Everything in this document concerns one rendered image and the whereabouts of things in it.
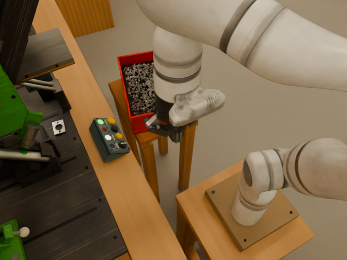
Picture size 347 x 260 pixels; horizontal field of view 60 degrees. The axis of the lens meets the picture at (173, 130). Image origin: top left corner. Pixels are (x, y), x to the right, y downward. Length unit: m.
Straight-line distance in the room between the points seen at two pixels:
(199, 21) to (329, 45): 0.13
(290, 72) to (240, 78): 2.15
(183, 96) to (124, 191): 0.59
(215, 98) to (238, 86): 1.96
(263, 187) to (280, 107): 1.71
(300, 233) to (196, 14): 0.85
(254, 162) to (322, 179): 0.26
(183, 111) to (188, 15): 0.15
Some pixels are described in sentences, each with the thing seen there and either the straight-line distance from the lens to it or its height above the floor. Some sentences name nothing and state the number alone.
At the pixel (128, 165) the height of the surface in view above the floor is 0.90.
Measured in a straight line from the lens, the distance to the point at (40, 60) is 1.04.
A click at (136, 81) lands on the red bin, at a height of 0.88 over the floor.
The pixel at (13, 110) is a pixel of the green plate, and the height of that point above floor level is 1.14.
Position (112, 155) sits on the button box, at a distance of 1.01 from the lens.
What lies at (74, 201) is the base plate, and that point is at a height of 0.90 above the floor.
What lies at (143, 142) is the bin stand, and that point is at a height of 0.80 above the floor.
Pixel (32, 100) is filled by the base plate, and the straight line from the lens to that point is 1.26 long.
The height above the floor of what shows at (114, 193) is 0.90.
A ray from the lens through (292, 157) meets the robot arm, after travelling 0.52.
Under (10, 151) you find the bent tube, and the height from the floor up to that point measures 1.04.
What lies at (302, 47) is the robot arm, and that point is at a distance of 0.31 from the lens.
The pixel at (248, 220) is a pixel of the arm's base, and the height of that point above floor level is 0.95.
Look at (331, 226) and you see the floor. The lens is 2.09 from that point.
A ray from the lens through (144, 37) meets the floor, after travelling 2.75.
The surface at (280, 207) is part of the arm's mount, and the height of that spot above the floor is 0.90.
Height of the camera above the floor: 1.81
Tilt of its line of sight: 59 degrees down
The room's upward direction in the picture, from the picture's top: straight up
